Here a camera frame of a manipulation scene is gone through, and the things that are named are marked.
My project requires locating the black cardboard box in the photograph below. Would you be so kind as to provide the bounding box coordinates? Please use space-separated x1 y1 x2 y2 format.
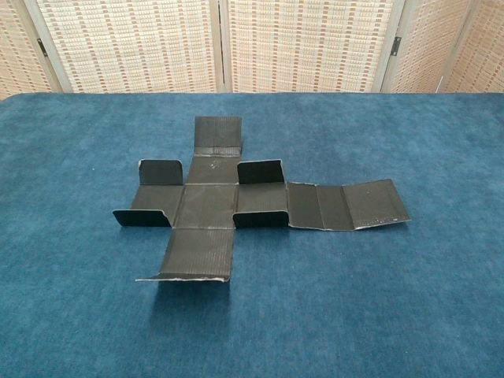
112 115 411 283

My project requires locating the woven bamboo folding screen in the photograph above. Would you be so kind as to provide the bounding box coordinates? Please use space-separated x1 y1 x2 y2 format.
0 0 504 100

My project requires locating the blue felt table mat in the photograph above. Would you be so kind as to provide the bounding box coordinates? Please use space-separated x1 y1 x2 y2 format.
0 91 504 378

